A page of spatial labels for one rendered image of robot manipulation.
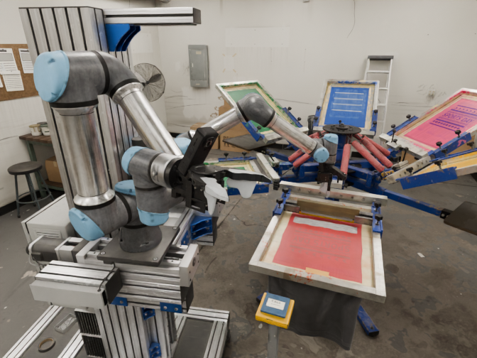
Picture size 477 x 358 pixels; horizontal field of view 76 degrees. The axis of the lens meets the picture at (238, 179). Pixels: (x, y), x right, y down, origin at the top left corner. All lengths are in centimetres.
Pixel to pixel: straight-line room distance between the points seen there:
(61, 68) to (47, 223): 82
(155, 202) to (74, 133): 30
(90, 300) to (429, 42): 558
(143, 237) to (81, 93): 51
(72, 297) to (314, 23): 538
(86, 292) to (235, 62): 548
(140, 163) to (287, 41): 535
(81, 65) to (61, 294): 76
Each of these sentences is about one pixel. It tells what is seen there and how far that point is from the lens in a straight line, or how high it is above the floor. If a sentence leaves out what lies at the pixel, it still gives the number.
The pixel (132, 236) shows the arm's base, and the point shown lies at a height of 132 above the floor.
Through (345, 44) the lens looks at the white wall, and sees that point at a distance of 582.
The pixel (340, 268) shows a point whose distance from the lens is 157.
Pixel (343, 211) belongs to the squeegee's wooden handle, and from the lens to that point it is 189.
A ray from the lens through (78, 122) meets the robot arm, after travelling 92.
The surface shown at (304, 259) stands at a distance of 159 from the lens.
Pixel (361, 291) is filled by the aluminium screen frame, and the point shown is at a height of 99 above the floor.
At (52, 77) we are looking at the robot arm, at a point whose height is 185.
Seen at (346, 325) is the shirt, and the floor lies 68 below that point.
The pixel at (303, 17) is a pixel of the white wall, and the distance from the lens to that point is 591.
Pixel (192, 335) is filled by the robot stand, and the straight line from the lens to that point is 223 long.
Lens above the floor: 192
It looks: 24 degrees down
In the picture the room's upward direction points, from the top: straight up
